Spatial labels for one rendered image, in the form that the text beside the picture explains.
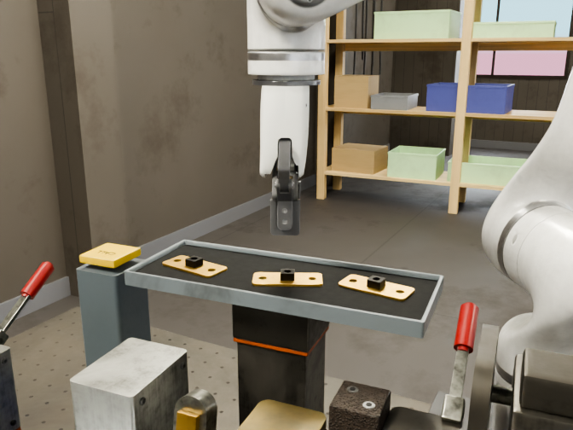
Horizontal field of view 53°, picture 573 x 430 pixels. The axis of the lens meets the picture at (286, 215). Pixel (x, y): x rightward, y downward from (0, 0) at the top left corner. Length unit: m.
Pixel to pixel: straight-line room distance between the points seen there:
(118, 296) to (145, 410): 0.24
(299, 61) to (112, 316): 0.43
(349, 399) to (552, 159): 0.41
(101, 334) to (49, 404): 0.56
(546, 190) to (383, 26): 4.85
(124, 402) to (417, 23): 5.12
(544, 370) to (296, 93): 0.34
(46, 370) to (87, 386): 0.91
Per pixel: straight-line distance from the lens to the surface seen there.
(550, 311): 0.75
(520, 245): 0.79
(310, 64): 0.62
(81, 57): 3.41
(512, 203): 0.84
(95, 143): 3.47
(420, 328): 0.60
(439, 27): 5.48
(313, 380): 0.74
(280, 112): 0.61
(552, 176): 0.82
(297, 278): 0.70
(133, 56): 4.05
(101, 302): 0.83
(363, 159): 5.73
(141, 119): 4.10
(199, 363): 1.46
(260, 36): 0.62
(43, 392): 1.44
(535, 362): 0.51
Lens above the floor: 1.42
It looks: 16 degrees down
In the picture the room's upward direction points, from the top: straight up
